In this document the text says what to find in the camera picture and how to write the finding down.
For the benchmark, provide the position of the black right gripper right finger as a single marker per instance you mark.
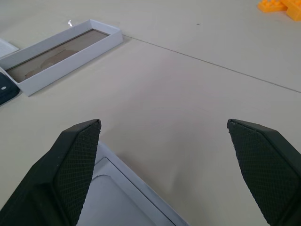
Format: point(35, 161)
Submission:
point(265, 169)

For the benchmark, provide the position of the dark blue smartphone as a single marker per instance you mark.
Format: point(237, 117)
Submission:
point(7, 91)

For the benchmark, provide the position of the small shiny foil scrap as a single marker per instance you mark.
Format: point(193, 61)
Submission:
point(69, 23)

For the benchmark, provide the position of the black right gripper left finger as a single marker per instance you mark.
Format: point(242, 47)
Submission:
point(47, 179)

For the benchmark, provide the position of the white ribbed flat object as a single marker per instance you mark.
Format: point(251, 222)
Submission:
point(5, 48)

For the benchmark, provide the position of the white phone box lid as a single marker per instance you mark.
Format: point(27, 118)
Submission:
point(70, 63)

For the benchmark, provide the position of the orange toy building block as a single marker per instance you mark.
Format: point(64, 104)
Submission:
point(295, 10)
point(270, 5)

